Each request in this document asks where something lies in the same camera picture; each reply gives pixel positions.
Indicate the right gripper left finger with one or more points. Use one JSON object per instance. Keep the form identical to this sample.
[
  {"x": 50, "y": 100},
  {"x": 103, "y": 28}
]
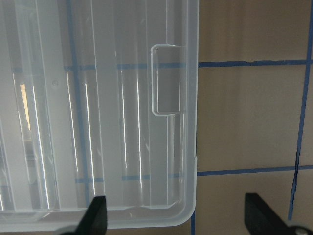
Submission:
[{"x": 93, "y": 222}]

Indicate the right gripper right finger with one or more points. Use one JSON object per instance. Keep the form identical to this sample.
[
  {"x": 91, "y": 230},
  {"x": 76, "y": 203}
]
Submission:
[{"x": 260, "y": 219}]

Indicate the clear plastic box lid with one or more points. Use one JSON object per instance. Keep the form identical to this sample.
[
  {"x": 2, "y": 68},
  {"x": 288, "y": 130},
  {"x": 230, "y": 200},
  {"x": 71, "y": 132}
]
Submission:
[{"x": 97, "y": 98}]

